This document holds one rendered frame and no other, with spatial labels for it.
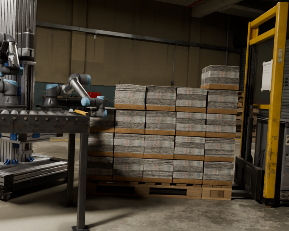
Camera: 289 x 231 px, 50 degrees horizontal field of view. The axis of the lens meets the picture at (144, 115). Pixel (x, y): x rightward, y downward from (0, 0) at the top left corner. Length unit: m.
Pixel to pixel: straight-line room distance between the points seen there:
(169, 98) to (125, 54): 7.21
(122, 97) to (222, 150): 1.08
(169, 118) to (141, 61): 7.38
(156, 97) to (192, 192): 0.97
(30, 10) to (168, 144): 1.93
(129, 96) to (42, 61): 6.78
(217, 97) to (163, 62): 7.63
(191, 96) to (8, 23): 1.93
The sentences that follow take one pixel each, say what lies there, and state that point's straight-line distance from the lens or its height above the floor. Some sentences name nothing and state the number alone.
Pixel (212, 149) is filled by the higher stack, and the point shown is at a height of 0.49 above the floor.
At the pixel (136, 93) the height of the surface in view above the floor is 0.99.
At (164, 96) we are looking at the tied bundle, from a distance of 2.92.
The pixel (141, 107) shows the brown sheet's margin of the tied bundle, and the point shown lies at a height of 0.86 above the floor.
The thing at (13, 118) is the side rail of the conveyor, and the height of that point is 0.77.
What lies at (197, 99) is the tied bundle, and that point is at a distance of 2.97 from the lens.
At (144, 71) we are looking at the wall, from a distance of 10.24.
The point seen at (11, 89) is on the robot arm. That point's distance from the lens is 3.04.
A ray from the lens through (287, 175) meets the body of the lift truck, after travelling 3.17.
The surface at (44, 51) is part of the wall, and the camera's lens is 9.55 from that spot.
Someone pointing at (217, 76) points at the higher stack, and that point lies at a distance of 3.02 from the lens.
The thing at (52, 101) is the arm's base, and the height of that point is 0.86.
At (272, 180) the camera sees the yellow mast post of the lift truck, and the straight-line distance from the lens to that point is 3.08.
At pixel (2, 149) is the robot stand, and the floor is 0.36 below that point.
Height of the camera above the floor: 0.93
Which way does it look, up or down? 3 degrees down
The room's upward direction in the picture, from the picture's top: 3 degrees clockwise
